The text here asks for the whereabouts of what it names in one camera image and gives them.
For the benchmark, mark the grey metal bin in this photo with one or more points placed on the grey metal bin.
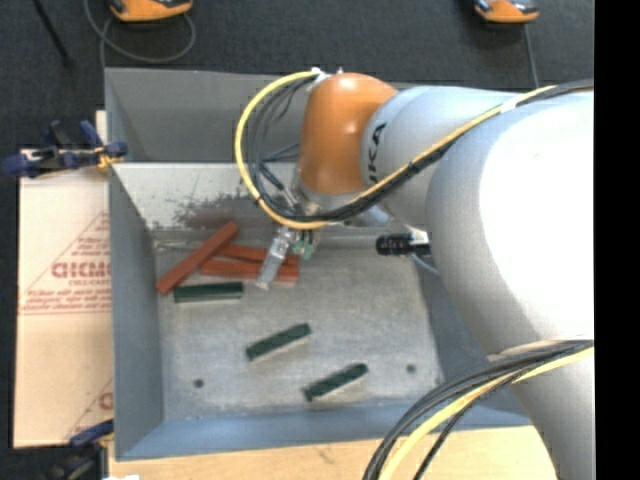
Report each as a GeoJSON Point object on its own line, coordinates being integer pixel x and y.
{"type": "Point", "coordinates": [320, 318]}

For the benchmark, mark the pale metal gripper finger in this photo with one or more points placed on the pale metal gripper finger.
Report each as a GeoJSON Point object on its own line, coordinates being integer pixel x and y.
{"type": "Point", "coordinates": [266, 271]}
{"type": "Point", "coordinates": [278, 258]}

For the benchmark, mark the dark green flat block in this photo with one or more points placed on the dark green flat block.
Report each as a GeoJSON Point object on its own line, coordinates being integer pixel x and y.
{"type": "Point", "coordinates": [335, 382]}
{"type": "Point", "coordinates": [278, 341]}
{"type": "Point", "coordinates": [208, 292]}

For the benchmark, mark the red-brown flat block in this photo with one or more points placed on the red-brown flat block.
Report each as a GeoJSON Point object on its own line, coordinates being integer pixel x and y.
{"type": "Point", "coordinates": [197, 258]}
{"type": "Point", "coordinates": [230, 268]}
{"type": "Point", "coordinates": [245, 253]}

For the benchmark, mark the brown cardboard board, red print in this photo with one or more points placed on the brown cardboard board, red print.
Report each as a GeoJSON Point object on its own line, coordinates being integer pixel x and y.
{"type": "Point", "coordinates": [60, 328]}

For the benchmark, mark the black cylinder on white bracket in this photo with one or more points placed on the black cylinder on white bracket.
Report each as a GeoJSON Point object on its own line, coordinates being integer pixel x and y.
{"type": "Point", "coordinates": [395, 244]}

